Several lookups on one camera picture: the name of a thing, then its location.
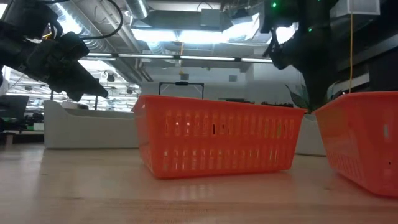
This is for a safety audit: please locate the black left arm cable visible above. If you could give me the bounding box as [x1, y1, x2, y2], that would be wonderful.
[79, 0, 124, 41]

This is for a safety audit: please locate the white plastic basket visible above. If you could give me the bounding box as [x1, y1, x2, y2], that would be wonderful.
[44, 100, 140, 150]

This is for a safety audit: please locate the long ceiling light bar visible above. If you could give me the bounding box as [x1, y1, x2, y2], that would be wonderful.
[81, 52, 274, 65]

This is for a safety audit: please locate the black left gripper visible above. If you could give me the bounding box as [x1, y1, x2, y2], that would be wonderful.
[25, 31, 109, 102]

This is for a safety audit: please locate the black frame stand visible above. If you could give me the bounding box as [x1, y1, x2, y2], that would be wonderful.
[159, 81, 205, 100]

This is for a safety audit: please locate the dark shelving unit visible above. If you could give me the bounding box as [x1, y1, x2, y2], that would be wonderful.
[335, 0, 398, 95]

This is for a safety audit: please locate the round silver air duct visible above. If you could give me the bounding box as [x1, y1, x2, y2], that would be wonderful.
[124, 0, 149, 20]

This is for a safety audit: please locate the dark monitor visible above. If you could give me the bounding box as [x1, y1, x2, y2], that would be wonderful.
[0, 95, 30, 120]

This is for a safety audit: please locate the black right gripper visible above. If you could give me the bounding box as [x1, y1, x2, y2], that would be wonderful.
[268, 29, 340, 112]

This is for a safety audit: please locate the orange plastic basket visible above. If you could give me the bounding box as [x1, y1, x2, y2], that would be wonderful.
[313, 91, 398, 198]
[131, 94, 308, 180]

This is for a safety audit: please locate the yellow hanging cable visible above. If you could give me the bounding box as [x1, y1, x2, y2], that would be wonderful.
[348, 13, 354, 94]

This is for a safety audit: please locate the white planter with plant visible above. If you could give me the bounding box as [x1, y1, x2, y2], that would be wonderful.
[294, 113, 327, 157]

